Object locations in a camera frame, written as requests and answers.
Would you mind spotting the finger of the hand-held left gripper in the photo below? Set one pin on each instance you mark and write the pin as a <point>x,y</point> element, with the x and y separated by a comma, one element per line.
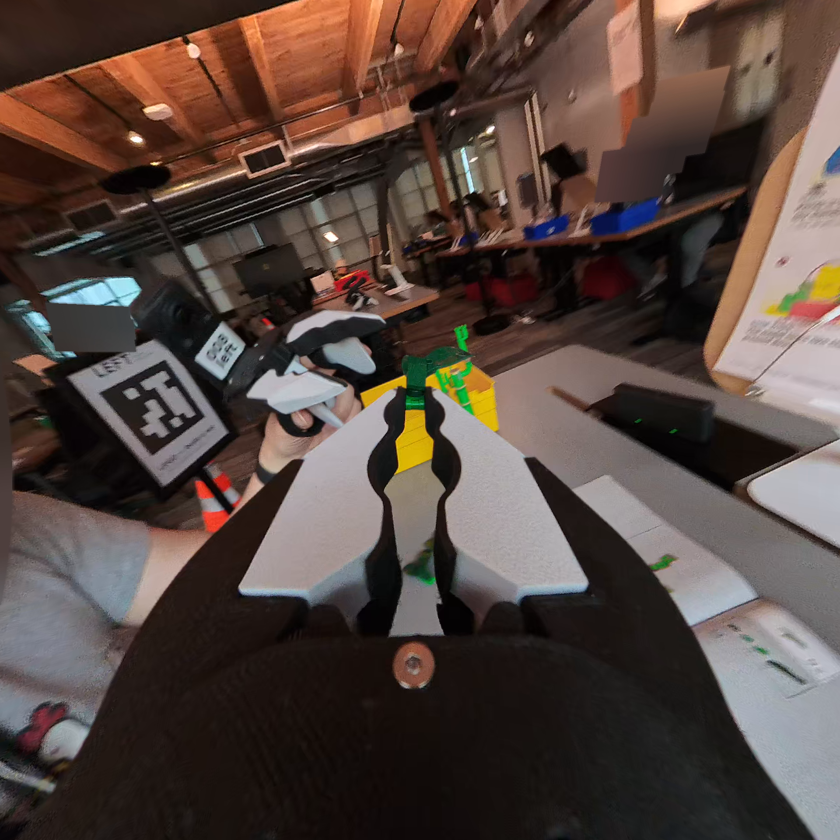
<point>295,388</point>
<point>325,327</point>

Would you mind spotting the long wooden workbench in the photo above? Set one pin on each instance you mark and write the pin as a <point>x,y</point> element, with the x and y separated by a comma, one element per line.
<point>689,213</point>

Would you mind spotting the wooden clipboard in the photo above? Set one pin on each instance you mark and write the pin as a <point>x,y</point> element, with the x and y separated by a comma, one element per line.
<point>741,275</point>

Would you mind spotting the black disc pole stand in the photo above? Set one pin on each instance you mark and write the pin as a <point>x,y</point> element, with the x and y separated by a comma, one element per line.
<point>134,177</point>
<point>433,98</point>

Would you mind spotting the black power box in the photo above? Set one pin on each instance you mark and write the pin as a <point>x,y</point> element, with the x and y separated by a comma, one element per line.
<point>663,410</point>

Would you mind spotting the white ceiling vent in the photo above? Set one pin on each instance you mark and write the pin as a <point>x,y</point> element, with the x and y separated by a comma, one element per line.
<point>264,157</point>

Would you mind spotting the black wrist band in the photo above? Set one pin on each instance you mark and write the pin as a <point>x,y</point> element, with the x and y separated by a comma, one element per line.
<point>266,472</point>

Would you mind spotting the blue plastic bin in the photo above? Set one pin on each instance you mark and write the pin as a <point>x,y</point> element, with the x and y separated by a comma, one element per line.
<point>544,228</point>
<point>623,216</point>

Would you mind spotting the red plastic bin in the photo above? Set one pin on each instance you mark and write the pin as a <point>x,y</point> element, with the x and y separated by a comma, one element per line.
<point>512,290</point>
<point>607,277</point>

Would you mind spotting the dark green lego plant piece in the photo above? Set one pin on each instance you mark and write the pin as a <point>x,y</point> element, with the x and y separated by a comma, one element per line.
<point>420,384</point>

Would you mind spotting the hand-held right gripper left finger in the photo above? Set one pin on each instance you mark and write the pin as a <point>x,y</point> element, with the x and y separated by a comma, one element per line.
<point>315,518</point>

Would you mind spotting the person's left hand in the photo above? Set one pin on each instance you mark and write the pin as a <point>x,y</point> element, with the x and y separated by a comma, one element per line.
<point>289,446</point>

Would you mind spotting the white lego instruction booklet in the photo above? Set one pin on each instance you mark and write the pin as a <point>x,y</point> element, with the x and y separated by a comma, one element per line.
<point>689,577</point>

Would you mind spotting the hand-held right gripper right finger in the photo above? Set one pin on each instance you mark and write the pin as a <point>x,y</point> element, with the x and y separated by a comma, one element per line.
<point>508,518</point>

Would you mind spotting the printed instruction sheet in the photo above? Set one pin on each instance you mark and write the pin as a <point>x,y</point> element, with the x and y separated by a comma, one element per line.
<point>794,295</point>

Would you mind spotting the orange traffic cone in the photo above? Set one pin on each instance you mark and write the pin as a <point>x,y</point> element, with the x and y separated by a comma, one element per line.
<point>213,506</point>

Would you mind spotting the light green lego plant stem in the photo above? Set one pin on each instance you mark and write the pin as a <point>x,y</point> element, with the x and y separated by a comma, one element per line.
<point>461,387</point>

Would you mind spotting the yellow plastic bin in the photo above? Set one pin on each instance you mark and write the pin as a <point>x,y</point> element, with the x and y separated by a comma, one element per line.
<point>482,400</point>

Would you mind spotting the black monitor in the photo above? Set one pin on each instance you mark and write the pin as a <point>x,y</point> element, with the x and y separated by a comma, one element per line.
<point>268,270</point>

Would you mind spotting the small wooden table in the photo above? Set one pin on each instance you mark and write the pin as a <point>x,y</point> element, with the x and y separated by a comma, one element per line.
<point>407,300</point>

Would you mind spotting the white paper notice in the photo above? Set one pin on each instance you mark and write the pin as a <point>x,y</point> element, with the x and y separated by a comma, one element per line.
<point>623,46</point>

